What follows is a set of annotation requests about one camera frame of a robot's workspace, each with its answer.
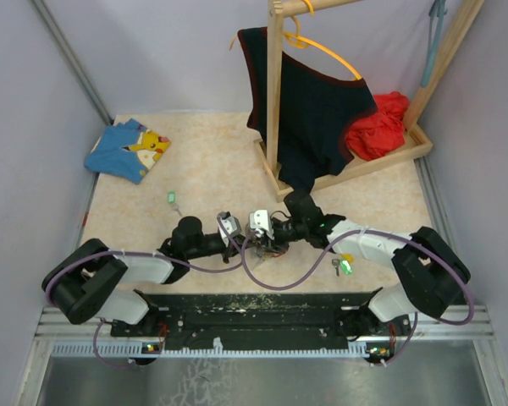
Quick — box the red crumpled cloth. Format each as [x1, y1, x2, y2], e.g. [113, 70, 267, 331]
[345, 91, 410, 161]

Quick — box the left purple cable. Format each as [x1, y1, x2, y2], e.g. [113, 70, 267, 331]
[45, 213, 255, 370]

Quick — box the blue clothes hanger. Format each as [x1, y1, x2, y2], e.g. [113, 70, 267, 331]
[420, 0, 447, 88]

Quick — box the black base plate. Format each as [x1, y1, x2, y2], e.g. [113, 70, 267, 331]
[63, 291, 467, 352]

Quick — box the green tag key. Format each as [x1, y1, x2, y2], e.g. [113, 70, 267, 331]
[331, 259, 352, 277]
[167, 191, 182, 217]

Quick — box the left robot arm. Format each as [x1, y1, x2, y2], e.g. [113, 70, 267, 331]
[41, 212, 241, 336]

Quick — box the blue pikachu shirt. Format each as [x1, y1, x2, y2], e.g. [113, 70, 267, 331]
[84, 118, 171, 184]

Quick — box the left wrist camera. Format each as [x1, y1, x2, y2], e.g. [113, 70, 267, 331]
[217, 211, 241, 245]

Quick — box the yellow clothes hanger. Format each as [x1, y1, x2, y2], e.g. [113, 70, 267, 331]
[229, 0, 363, 81]

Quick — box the purple cable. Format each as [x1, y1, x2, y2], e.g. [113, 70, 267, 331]
[45, 213, 255, 370]
[240, 230, 476, 367]

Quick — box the wooden clothes rack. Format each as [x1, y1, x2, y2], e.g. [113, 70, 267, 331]
[255, 1, 483, 202]

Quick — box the dark navy tank top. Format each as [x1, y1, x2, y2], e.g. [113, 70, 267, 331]
[236, 27, 379, 194]

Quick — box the large keyring with keys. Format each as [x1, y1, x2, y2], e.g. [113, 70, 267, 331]
[246, 232, 290, 269]

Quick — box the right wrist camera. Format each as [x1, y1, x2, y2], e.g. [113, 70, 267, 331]
[249, 209, 274, 239]

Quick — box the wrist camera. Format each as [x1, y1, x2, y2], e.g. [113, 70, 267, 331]
[217, 211, 241, 245]
[249, 209, 274, 239]

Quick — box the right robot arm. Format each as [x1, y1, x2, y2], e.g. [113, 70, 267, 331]
[269, 190, 472, 335]

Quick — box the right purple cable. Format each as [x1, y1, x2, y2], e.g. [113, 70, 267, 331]
[240, 230, 476, 367]

